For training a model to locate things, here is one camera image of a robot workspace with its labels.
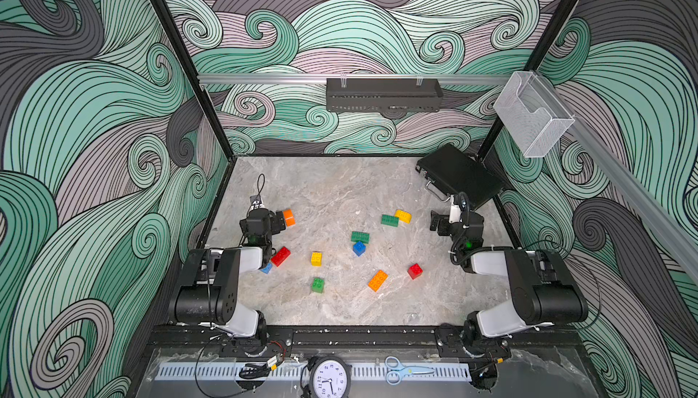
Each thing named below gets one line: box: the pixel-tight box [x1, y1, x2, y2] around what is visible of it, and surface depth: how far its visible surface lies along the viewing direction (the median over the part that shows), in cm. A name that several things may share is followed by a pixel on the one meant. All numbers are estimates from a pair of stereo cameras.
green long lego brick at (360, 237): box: [350, 230, 370, 245], surface depth 96 cm
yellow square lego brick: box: [310, 251, 323, 268], surface depth 88 cm
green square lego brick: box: [310, 277, 325, 294], surface depth 83 cm
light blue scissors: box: [385, 355, 435, 387], surface depth 71 cm
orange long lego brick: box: [367, 268, 389, 293], surface depth 85 cm
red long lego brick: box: [270, 246, 292, 268], surface depth 91 cm
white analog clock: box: [309, 355, 352, 398], surface depth 67 cm
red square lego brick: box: [407, 262, 424, 280], surface depth 86 cm
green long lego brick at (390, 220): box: [380, 214, 400, 228], surface depth 100 cm
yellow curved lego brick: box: [394, 208, 412, 225], surface depth 101 cm
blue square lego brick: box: [351, 240, 367, 258], surface depth 92 cm
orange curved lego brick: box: [283, 208, 296, 228], surface depth 100 cm
